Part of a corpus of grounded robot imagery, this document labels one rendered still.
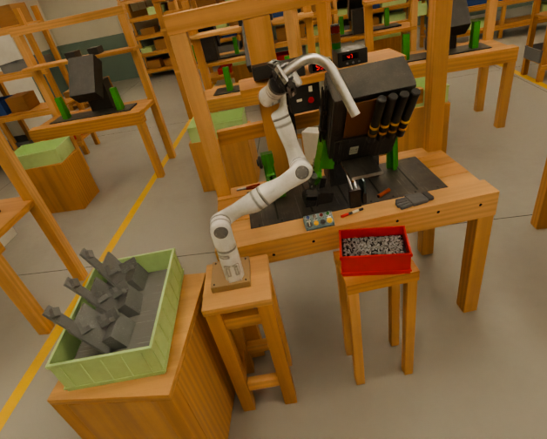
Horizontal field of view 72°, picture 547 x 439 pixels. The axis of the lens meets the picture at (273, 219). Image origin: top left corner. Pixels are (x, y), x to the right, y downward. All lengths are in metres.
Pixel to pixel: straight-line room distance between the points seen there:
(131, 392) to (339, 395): 1.18
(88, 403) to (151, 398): 0.28
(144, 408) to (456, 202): 1.74
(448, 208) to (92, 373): 1.81
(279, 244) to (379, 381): 1.01
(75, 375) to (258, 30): 1.80
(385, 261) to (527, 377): 1.14
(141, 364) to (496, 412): 1.76
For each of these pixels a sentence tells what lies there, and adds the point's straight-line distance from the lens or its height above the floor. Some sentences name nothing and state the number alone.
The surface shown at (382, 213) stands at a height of 0.90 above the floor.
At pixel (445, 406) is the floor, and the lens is 2.38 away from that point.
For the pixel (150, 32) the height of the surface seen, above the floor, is 1.17.
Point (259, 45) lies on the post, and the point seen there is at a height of 1.72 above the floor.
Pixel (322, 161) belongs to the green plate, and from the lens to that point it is 2.02.
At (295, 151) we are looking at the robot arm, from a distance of 1.57.
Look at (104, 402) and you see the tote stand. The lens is 1.78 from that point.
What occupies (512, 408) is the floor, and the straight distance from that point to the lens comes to 2.45.
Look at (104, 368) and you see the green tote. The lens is 1.68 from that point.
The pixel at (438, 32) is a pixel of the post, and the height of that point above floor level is 1.59.
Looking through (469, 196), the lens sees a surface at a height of 0.90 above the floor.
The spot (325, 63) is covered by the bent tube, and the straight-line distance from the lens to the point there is 1.24.
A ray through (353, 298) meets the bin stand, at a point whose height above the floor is 0.71.
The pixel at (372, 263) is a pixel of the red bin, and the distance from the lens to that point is 1.76.
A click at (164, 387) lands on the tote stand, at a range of 1.64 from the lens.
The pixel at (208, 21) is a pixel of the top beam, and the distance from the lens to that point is 2.16.
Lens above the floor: 2.04
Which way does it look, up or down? 33 degrees down
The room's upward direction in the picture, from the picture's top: 12 degrees counter-clockwise
